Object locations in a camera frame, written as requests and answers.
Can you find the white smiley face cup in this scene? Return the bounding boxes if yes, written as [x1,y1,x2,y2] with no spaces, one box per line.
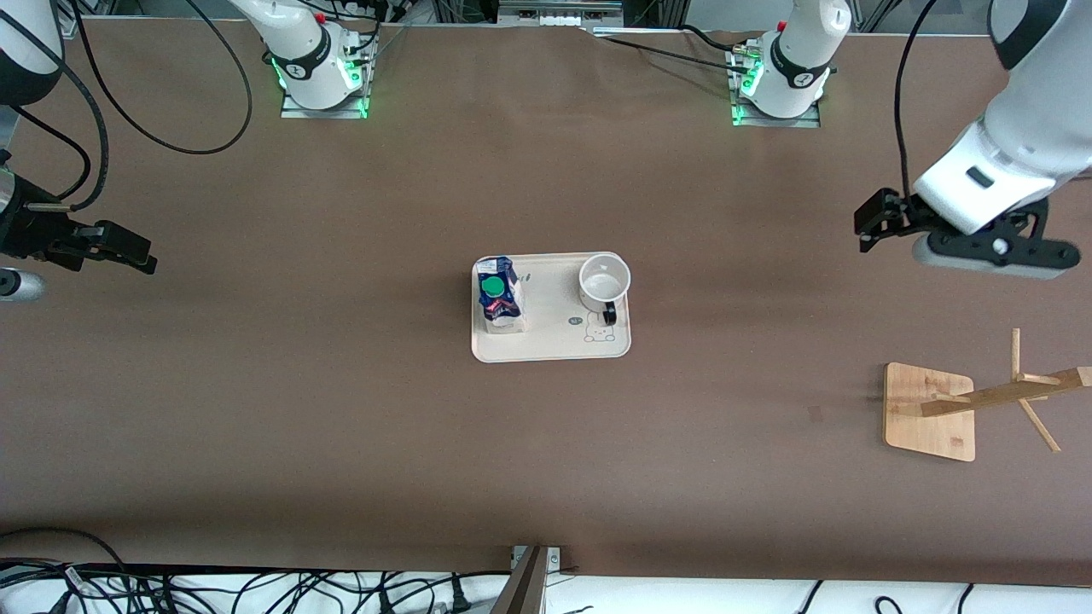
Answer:
[578,253,634,327]

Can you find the blue white milk carton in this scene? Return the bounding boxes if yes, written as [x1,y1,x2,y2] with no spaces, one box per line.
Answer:
[475,255,528,336]

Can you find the white rabbit print tray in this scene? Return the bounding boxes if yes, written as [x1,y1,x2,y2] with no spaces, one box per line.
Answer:
[471,252,633,364]

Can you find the wooden mug stand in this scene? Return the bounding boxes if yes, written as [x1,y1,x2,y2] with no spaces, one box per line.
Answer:
[883,328,1092,463]

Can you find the grey power strip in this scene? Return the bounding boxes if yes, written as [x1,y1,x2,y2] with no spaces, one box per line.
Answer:
[497,0,625,27]

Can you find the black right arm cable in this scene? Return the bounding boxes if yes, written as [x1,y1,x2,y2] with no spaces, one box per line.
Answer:
[0,7,111,211]

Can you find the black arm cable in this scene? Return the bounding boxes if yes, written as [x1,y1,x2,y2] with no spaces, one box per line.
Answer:
[893,0,941,207]
[0,7,111,211]

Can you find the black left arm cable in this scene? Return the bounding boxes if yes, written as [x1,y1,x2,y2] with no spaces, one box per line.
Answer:
[893,0,941,207]

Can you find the long looping black cable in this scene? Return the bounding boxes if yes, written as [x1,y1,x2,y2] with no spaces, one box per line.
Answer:
[72,0,254,157]

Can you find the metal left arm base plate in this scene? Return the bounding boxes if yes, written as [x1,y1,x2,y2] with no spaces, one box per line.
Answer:
[729,43,822,129]

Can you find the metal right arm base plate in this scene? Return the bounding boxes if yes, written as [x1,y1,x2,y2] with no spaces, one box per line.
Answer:
[280,38,377,120]

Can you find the black base cable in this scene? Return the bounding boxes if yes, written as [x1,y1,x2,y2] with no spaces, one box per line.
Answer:
[584,26,757,78]

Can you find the arcing black cable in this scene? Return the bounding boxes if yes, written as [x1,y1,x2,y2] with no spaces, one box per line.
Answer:
[0,526,134,589]

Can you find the black cable with plug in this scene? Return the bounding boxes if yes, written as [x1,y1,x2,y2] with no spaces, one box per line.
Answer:
[375,571,475,614]

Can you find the grey metal bracket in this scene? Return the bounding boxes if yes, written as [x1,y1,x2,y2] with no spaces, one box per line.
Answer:
[491,546,566,614]

